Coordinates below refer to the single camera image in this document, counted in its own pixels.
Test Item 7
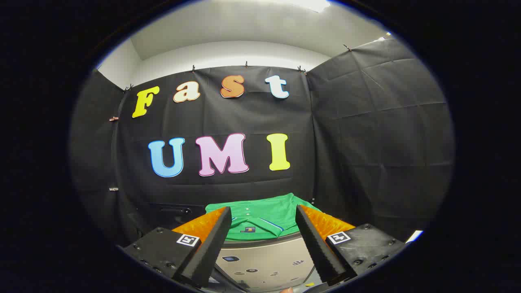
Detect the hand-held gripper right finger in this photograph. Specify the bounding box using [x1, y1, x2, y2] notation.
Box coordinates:
[296, 205, 407, 286]

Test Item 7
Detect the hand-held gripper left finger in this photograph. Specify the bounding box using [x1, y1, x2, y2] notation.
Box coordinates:
[122, 206, 232, 288]

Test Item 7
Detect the silver grey appliance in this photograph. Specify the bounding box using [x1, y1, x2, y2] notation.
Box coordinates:
[210, 233, 326, 293]

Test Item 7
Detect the green polo shirt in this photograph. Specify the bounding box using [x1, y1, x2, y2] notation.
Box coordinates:
[205, 192, 322, 241]

